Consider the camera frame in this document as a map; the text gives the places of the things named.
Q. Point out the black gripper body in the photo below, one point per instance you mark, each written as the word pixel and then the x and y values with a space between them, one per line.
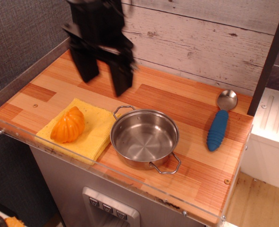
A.
pixel 97 27

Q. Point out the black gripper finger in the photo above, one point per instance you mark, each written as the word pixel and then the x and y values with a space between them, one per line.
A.
pixel 121 73
pixel 85 63

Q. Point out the stainless steel pot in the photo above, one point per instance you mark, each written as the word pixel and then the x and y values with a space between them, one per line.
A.
pixel 146 139

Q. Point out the yellow folded towel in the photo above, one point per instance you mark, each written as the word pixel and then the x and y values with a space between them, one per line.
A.
pixel 91 143

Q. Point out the clear acrylic left guard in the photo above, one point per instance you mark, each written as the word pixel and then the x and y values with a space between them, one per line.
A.
pixel 24 78

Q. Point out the silver dispenser button panel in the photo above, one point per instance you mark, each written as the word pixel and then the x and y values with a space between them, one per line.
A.
pixel 104 211

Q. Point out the orange object bottom left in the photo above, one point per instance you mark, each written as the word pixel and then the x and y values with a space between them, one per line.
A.
pixel 14 222

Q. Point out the blue handled metal spoon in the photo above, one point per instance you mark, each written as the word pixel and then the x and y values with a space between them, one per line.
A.
pixel 226 101

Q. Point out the dark right cabinet post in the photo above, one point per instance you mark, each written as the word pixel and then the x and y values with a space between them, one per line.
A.
pixel 265 74

